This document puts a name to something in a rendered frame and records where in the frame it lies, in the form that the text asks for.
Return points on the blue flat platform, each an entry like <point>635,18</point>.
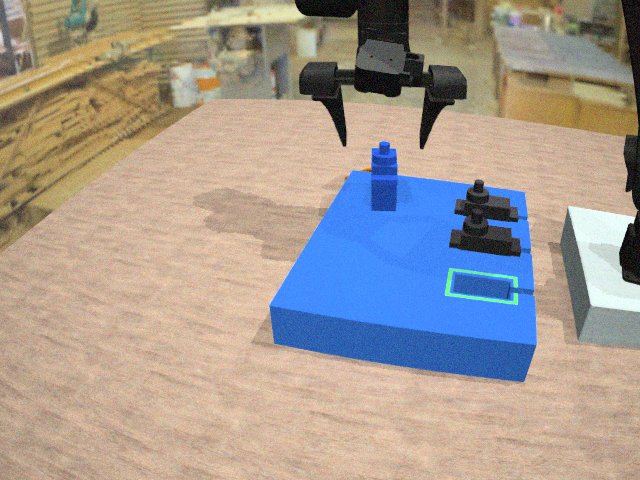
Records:
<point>444,283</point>

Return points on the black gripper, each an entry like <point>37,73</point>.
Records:
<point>323,80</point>

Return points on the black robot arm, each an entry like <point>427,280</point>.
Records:
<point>384,66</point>

